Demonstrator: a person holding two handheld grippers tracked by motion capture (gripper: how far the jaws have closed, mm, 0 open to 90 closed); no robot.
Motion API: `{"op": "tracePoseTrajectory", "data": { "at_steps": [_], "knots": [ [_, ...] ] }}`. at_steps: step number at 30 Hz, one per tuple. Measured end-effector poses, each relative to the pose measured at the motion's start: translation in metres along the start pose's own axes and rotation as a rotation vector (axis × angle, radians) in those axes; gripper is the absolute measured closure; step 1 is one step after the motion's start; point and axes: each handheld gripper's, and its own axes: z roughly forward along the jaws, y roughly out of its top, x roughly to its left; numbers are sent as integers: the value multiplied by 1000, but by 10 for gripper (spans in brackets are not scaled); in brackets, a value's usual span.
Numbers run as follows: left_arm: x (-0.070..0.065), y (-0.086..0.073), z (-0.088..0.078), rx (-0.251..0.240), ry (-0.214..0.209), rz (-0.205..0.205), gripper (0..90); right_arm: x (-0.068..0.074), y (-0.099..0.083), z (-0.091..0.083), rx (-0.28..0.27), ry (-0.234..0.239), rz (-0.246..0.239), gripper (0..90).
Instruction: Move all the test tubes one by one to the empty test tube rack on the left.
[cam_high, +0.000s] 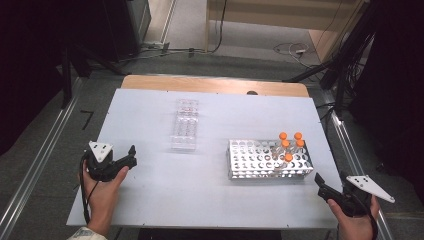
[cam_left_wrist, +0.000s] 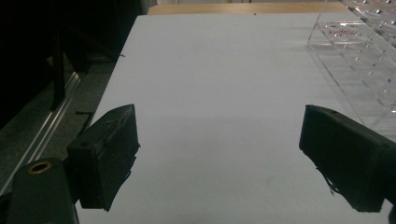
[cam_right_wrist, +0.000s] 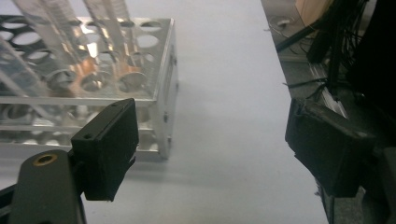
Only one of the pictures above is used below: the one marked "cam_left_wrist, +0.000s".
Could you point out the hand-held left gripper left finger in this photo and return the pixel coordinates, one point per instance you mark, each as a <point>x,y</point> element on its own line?
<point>102,158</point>

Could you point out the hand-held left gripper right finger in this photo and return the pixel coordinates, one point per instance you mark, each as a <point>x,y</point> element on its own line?
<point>351,161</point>

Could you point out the clear acrylic tube rack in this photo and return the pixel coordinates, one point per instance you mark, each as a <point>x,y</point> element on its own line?
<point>358,62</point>

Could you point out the black stand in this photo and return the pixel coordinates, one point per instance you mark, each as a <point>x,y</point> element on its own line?
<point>58,77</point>

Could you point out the wooden table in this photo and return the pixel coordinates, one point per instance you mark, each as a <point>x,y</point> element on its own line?
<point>249,7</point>

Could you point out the metal floor rail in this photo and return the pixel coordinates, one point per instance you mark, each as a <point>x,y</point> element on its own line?
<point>49,124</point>

